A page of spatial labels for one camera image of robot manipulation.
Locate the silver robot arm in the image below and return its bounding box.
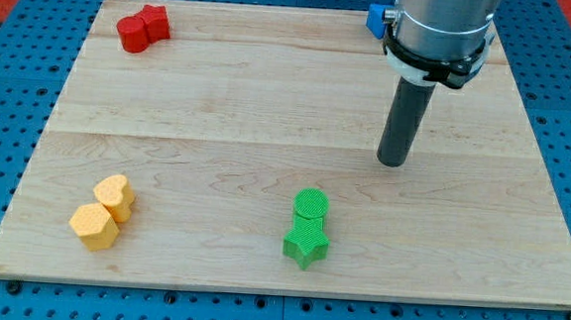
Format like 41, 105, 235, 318
392, 0, 501, 61

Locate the green cylinder block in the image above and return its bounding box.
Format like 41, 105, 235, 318
292, 188, 329, 219

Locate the light wooden board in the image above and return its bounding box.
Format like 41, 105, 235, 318
0, 0, 571, 310

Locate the green star block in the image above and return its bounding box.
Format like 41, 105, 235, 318
282, 214, 330, 270

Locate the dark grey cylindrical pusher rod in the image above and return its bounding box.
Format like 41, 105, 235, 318
376, 78, 435, 167

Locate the blue plastic connector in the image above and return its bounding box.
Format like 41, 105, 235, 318
365, 3, 397, 40

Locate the yellow heart block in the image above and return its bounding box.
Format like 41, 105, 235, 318
93, 174, 136, 223

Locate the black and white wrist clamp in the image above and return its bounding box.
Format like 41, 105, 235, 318
382, 25, 496, 89

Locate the red cylinder block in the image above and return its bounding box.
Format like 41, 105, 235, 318
116, 16, 150, 53

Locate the yellow hexagon block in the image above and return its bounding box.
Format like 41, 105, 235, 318
69, 203, 119, 252

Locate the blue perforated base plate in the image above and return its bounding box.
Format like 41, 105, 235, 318
0, 0, 571, 320

